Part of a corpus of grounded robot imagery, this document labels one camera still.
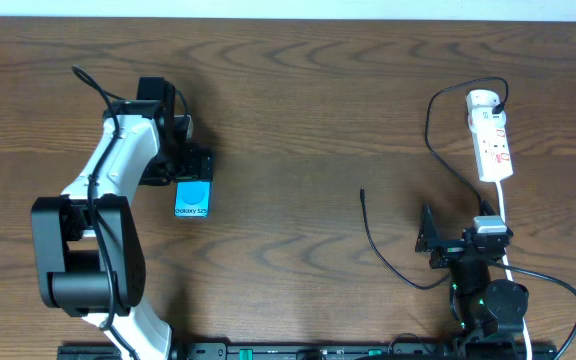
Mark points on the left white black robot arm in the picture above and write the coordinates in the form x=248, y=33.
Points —
x=88, y=254

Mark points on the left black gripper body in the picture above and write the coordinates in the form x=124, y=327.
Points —
x=182, y=161

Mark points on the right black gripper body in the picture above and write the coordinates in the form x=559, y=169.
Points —
x=448, y=253

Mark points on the blue screen Galaxy smartphone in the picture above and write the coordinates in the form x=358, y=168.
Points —
x=192, y=199

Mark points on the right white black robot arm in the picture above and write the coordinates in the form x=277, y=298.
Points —
x=491, y=311

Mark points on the white power strip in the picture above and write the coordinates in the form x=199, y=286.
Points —
x=490, y=147

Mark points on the white USB charger adapter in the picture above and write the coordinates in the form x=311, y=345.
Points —
x=482, y=118

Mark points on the black mounting rail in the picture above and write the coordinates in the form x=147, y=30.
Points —
x=400, y=350

